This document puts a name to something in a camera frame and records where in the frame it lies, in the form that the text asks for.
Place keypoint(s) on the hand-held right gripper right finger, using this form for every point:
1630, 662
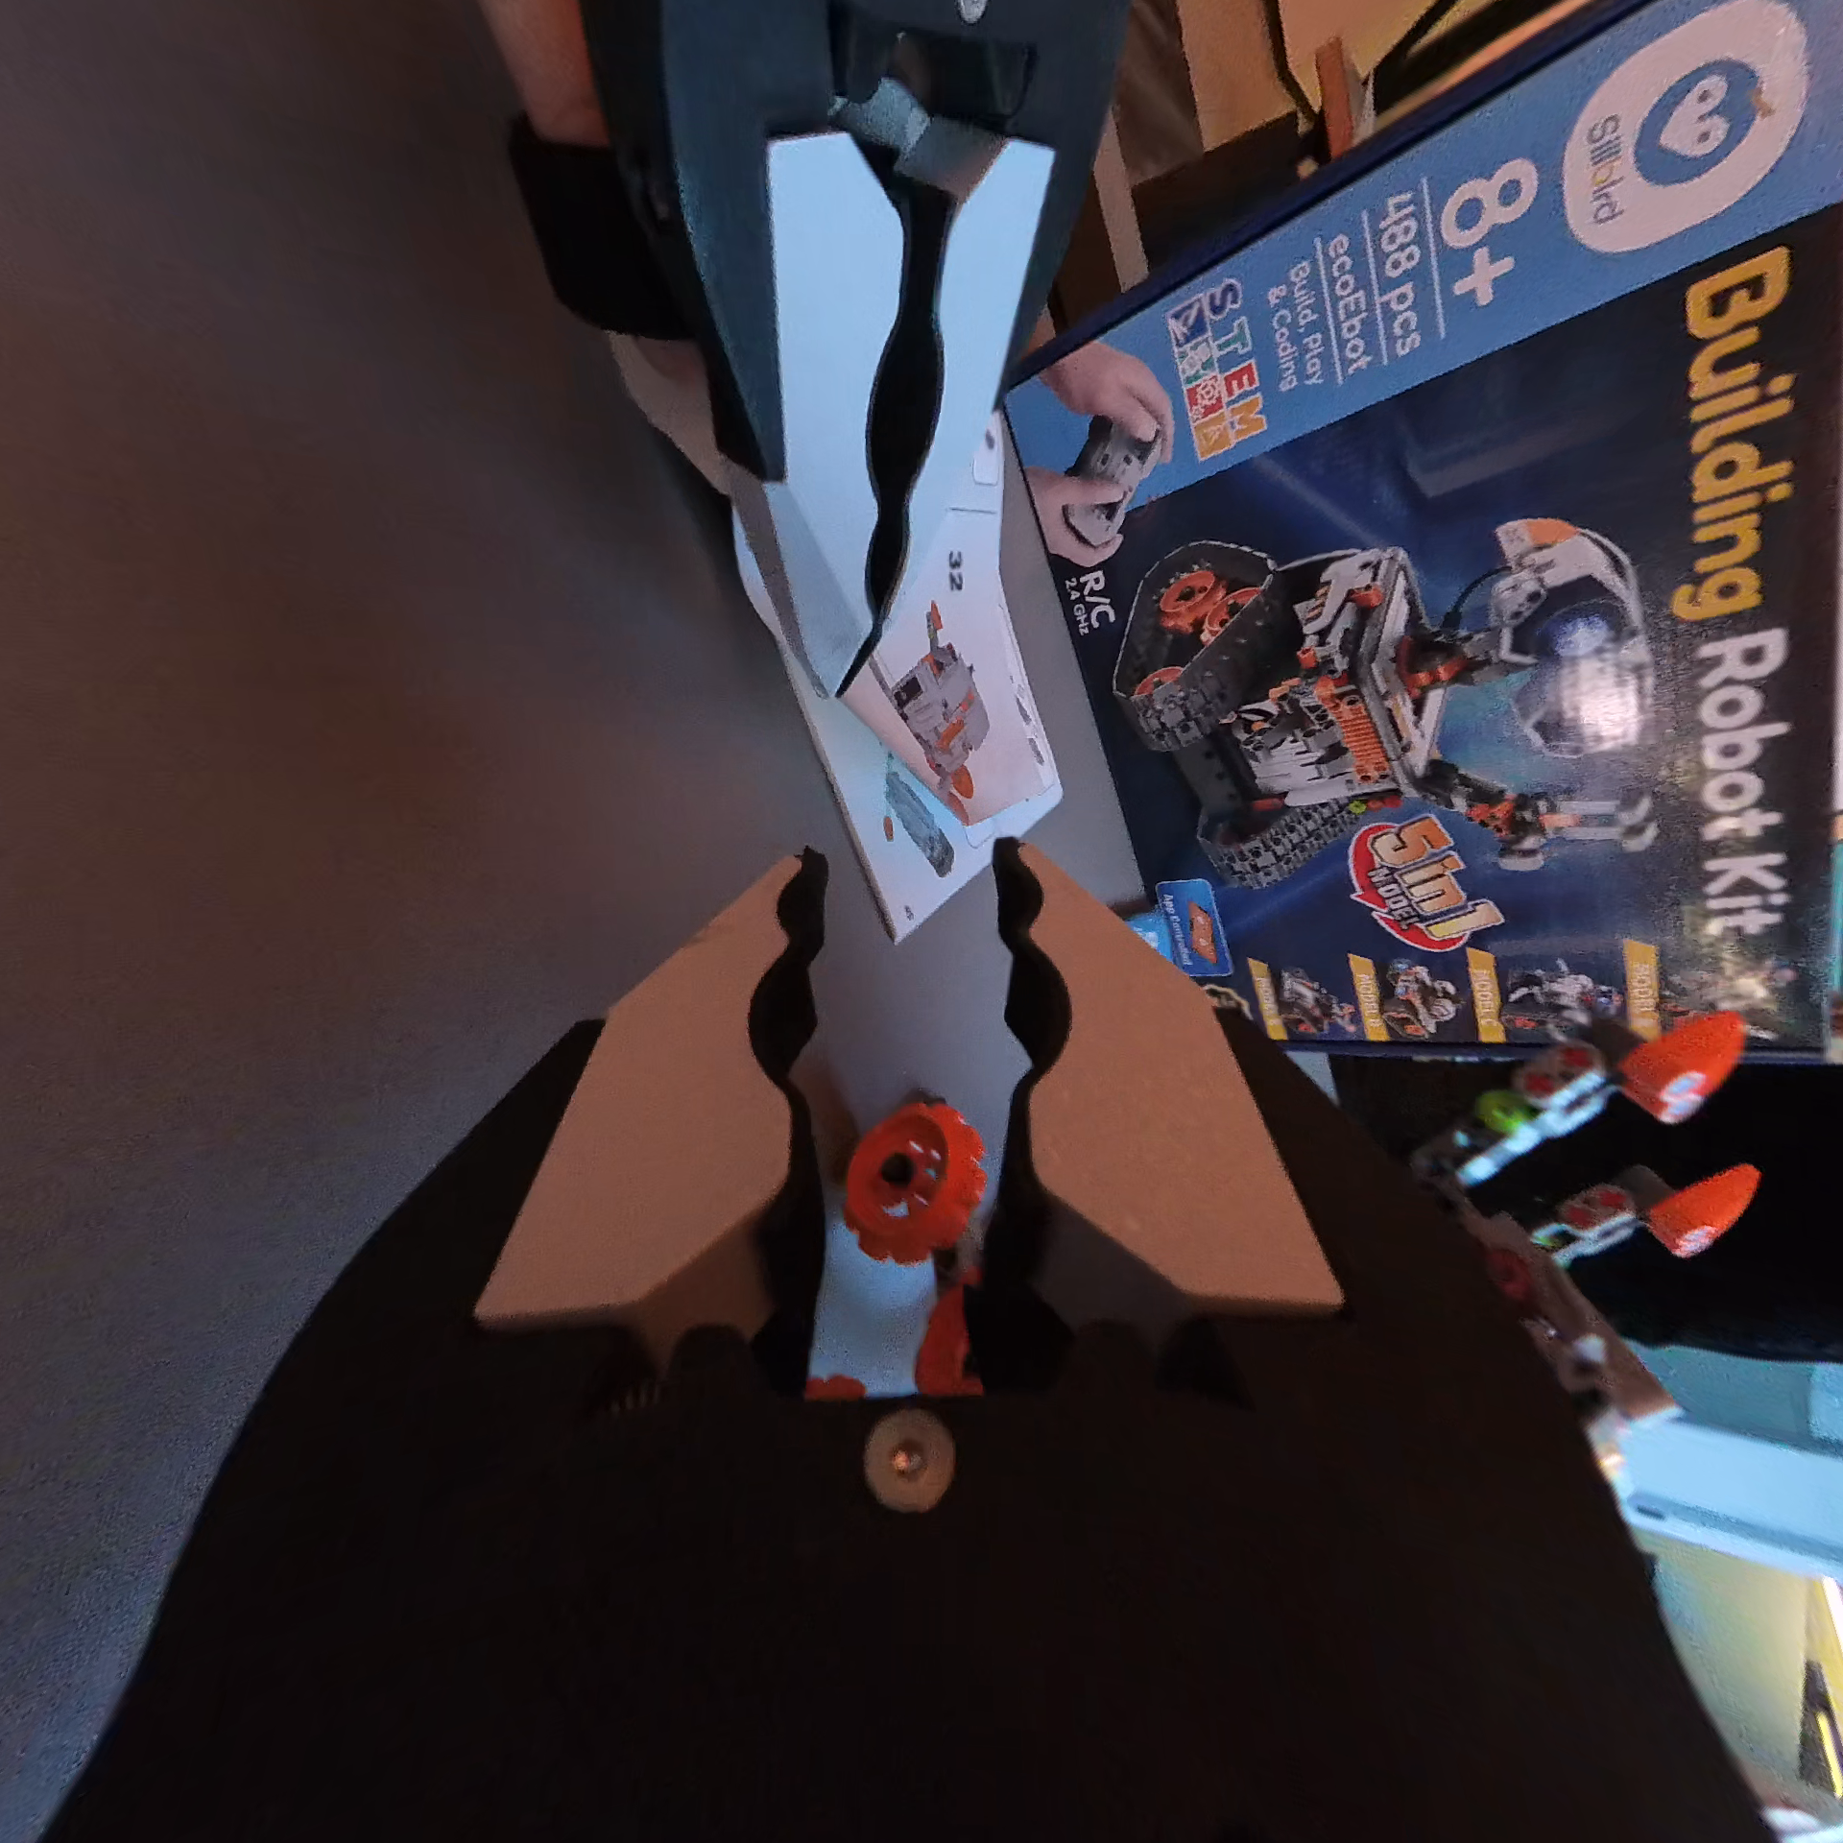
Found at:
1165, 1152

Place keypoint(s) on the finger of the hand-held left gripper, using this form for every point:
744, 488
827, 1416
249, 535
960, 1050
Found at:
821, 360
995, 272

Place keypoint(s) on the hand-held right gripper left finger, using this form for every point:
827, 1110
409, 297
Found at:
647, 1152

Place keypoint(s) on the grey orange toy robot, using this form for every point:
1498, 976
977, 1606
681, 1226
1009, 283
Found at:
906, 1174

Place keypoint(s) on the white instruction booklet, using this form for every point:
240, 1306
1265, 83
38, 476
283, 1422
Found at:
951, 720

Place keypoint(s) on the person's left forearm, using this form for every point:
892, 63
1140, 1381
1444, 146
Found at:
540, 63

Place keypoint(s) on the grey desk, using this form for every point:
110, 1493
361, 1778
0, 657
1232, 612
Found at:
361, 720

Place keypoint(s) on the person's left hand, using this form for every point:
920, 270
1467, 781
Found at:
677, 404

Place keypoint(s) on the black wrist band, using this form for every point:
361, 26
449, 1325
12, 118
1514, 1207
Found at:
590, 230

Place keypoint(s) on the blue robot kit box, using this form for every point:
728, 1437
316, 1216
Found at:
1440, 648

